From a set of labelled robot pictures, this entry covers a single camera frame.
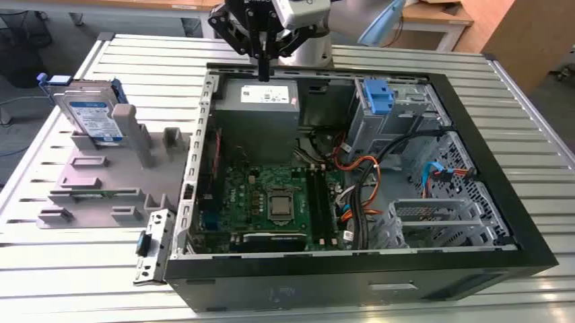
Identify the metal disk bay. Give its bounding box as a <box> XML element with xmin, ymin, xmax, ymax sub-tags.
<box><xmin>387</xmin><ymin>197</ymin><xmax>514</xmax><ymax>250</ymax></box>

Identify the black graphics card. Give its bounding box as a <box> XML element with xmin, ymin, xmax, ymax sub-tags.
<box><xmin>231</xmin><ymin>231</ymin><xmax>310</xmax><ymax>253</ymax></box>

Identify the grey metal drive cage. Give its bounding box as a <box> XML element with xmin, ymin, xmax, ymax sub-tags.
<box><xmin>348</xmin><ymin>77</ymin><xmax>452</xmax><ymax>162</ymax></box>

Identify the CPU socket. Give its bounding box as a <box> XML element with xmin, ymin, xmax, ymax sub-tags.
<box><xmin>266</xmin><ymin>188</ymin><xmax>298</xmax><ymax>227</ymax></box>

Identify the black waste bin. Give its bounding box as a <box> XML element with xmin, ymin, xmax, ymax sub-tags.
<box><xmin>0</xmin><ymin>9</ymin><xmax>53</xmax><ymax>89</ymax></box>

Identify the blue drive cage latch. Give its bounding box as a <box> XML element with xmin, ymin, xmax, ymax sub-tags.
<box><xmin>364</xmin><ymin>79</ymin><xmax>395</xmax><ymax>115</ymax></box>

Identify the blue VGA port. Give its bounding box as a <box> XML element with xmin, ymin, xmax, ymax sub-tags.
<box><xmin>136</xmin><ymin>231</ymin><xmax>152</xmax><ymax>257</ymax></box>

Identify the silver CPU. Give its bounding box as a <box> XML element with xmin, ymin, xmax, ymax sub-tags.
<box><xmin>271</xmin><ymin>196</ymin><xmax>294</xmax><ymax>216</ymax></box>

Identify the coloured power wire black plug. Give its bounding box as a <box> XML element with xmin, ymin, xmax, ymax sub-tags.
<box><xmin>438</xmin><ymin>167</ymin><xmax>476</xmax><ymax>182</ymax></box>

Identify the grey parts rack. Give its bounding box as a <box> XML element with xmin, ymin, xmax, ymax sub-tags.
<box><xmin>35</xmin><ymin>103</ymin><xmax>195</xmax><ymax>230</ymax></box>

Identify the black open PC case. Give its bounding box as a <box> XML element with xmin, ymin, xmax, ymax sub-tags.
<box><xmin>132</xmin><ymin>61</ymin><xmax>560</xmax><ymax>312</ymax></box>

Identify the orange red wire bundle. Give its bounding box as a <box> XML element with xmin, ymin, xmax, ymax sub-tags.
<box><xmin>335</xmin><ymin>156</ymin><xmax>383</xmax><ymax>208</ymax></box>

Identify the white framed desk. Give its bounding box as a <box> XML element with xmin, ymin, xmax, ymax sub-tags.
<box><xmin>67</xmin><ymin>0</ymin><xmax>212</xmax><ymax>38</ymax></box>

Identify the wooden desk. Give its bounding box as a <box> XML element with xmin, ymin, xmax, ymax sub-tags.
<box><xmin>390</xmin><ymin>0</ymin><xmax>475</xmax><ymax>51</ymax></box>

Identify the hard disk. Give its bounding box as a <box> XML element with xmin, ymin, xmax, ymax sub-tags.
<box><xmin>37</xmin><ymin>73</ymin><xmax>131</xmax><ymax>148</ymax></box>

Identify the green motherboard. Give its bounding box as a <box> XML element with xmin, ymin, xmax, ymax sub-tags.
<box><xmin>191</xmin><ymin>164</ymin><xmax>350</xmax><ymax>253</ymax></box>

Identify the black RAM slot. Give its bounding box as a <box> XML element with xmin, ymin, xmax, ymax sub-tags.
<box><xmin>312</xmin><ymin>165</ymin><xmax>328</xmax><ymax>245</ymax></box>
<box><xmin>307</xmin><ymin>165</ymin><xmax>323</xmax><ymax>245</ymax></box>
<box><xmin>316</xmin><ymin>165</ymin><xmax>334</xmax><ymax>245</ymax></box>
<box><xmin>322</xmin><ymin>165</ymin><xmax>339</xmax><ymax>245</ymax></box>

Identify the wooden cabinet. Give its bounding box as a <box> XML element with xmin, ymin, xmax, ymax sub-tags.
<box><xmin>480</xmin><ymin>0</ymin><xmax>575</xmax><ymax>97</ymax></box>

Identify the blue data wire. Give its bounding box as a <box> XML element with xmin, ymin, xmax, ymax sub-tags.
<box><xmin>423</xmin><ymin>161</ymin><xmax>447</xmax><ymax>200</ymax></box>

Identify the grey power supply unit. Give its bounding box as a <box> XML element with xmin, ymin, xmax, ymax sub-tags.
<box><xmin>211</xmin><ymin>79</ymin><xmax>302</xmax><ymax>166</ymax></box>

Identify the black cable bundle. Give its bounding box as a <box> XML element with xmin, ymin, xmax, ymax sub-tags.
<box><xmin>351</xmin><ymin>129</ymin><xmax>455</xmax><ymax>250</ymax></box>

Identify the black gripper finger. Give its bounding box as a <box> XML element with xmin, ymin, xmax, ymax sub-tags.
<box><xmin>207</xmin><ymin>5</ymin><xmax>267</xmax><ymax>83</ymax></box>
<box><xmin>264</xmin><ymin>9</ymin><xmax>326</xmax><ymax>83</ymax></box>

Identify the white silver wrist camera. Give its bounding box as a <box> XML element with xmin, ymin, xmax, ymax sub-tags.
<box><xmin>272</xmin><ymin>0</ymin><xmax>335</xmax><ymax>30</ymax></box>

